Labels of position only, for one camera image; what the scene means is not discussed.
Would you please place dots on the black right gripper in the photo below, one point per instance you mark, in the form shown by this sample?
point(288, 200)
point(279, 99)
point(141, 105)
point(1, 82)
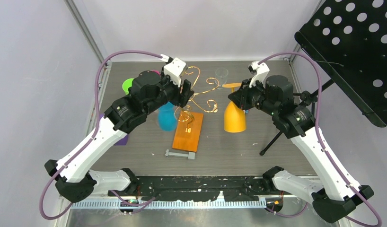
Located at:
point(241, 97)

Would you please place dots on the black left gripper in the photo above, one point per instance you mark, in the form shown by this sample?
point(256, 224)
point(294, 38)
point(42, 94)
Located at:
point(181, 99)

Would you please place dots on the orange plastic wine glass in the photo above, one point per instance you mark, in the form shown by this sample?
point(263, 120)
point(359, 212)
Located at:
point(234, 119)

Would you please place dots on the blue plastic wine glass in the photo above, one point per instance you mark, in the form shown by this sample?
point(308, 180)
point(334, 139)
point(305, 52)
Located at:
point(166, 118)

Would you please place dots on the gold wire wine glass rack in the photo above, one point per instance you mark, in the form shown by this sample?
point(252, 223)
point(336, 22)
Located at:
point(190, 119)

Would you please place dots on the green plastic wine glass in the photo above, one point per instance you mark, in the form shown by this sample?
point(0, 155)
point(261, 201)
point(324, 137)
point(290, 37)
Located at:
point(126, 85)

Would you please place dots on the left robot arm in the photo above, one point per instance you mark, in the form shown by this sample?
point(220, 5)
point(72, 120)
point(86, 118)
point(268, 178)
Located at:
point(148, 92)

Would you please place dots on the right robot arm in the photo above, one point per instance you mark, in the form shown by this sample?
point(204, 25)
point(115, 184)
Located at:
point(337, 194)

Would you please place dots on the clear wine glass back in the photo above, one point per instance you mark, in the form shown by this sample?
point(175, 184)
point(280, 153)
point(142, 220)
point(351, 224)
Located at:
point(221, 74)

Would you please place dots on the grey bolt tool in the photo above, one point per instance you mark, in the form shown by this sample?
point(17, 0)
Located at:
point(189, 155)

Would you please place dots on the purple box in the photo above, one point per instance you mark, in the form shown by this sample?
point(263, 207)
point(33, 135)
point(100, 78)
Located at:
point(123, 140)

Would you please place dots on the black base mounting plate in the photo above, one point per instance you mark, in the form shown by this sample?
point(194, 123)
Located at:
point(200, 188)

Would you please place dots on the black perforated music stand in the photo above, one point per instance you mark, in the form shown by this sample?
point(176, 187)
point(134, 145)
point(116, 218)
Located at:
point(348, 40)

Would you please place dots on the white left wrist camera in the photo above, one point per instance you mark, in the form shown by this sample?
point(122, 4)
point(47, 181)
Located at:
point(175, 68)

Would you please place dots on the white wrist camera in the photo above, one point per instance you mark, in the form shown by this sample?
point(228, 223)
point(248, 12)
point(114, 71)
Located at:
point(259, 71)
point(175, 68)

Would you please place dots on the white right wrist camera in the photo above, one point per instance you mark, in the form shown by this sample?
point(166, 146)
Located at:
point(259, 71)

